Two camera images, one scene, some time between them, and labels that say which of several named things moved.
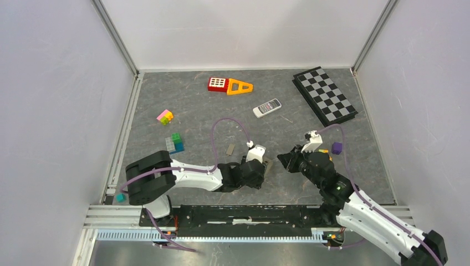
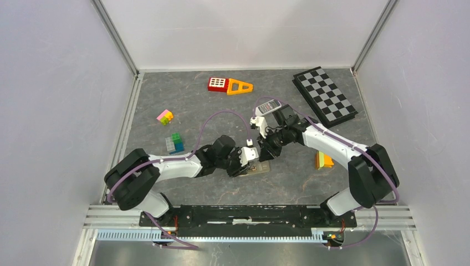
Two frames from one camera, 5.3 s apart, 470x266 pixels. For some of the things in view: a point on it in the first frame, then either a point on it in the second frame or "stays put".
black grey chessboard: [328, 102] stays put
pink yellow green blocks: [165, 117] stays put
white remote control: [267, 107] stays put
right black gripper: [289, 159] → [267, 152]
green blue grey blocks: [174, 144] stays put
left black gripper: [256, 183] → [238, 169]
